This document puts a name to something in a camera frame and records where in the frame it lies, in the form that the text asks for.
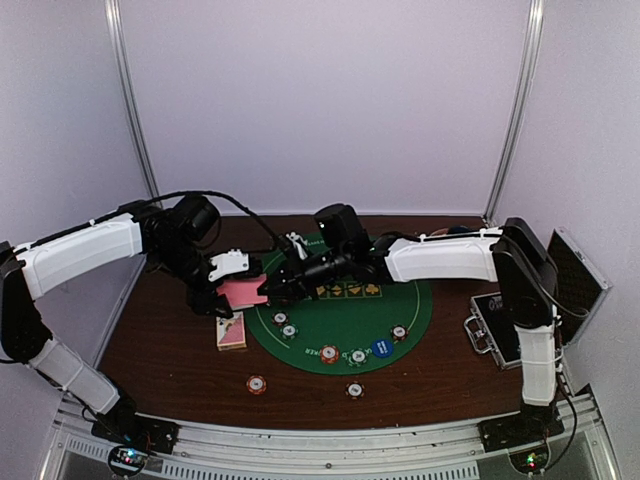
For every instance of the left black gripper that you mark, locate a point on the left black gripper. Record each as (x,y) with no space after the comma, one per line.
(202,301)

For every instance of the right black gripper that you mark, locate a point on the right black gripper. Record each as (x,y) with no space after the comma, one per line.
(297,282)

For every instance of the green chip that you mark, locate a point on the green chip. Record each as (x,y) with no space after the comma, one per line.
(357,357)
(289,332)

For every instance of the red chips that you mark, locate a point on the red chips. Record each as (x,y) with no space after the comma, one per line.
(329,354)

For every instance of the orange poker chip stack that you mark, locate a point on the orange poker chip stack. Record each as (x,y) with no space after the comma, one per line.
(256,384)

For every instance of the blue small blind button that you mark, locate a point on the blue small blind button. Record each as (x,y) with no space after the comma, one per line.
(382,348)

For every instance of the brown poker chip stack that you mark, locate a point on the brown poker chip stack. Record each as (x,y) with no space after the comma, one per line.
(354,390)

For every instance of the red card deck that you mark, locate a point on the red card deck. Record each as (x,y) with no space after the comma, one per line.
(243,294)

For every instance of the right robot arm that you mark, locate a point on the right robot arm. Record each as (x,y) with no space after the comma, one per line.
(510,255)

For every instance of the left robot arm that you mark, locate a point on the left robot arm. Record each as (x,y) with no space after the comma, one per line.
(168,236)

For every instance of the card deck box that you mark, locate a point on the card deck box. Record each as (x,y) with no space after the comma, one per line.
(231,332)

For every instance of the round green poker mat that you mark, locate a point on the round green poker mat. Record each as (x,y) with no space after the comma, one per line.
(349,315)

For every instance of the dark blue mug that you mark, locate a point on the dark blue mug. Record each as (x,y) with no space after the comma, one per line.
(458,230)

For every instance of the aluminium poker chip case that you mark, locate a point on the aluminium poker chip case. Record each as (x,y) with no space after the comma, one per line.
(581,288)

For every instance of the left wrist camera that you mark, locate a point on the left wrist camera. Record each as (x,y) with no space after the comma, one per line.
(228,263)

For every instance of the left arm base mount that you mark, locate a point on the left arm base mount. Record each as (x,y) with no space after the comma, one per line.
(142,433)

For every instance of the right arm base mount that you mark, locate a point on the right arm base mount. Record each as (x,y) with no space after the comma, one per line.
(516,430)

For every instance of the left aluminium frame post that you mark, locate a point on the left aluminium frame post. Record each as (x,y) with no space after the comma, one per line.
(116,32)

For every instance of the aluminium frame post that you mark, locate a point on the aluminium frame post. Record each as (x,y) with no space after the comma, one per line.
(529,58)
(116,32)

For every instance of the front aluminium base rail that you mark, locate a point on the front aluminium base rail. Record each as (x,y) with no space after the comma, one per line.
(452,450)

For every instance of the right aluminium frame post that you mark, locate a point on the right aluminium frame post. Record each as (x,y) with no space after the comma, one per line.
(529,58)

